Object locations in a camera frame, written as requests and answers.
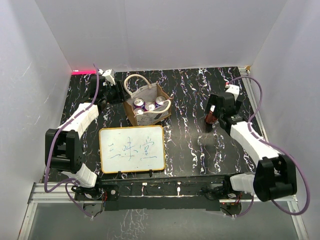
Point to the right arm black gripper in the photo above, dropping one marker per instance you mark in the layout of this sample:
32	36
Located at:
212	101

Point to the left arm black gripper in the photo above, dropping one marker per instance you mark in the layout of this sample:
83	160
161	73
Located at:
121	95

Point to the red coke can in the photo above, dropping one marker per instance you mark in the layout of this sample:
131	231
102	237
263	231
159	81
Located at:
210	117
138	111

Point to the purple fanta can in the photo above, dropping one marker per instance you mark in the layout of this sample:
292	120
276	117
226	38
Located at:
159	101
149	106
139	102

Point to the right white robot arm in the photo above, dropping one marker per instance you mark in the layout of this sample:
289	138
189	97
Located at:
275	174

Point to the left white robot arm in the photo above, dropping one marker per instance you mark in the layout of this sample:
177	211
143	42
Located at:
63	149

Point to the red light strip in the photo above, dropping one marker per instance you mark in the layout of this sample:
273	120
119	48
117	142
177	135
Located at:
83	72

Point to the yellow-framed whiteboard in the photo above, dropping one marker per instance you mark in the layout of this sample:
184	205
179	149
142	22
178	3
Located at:
132	149

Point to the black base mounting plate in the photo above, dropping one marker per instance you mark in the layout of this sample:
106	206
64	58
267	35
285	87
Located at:
157	193

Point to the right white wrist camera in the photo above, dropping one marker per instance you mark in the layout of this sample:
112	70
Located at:
232	89

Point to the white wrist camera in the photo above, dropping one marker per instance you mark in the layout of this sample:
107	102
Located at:
108	74
232	89

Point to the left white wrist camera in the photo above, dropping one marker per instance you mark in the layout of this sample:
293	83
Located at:
108	74

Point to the right side aluminium rail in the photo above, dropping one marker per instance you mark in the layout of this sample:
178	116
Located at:
248	85

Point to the aluminium frame rail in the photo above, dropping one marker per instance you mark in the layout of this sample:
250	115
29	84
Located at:
53	216

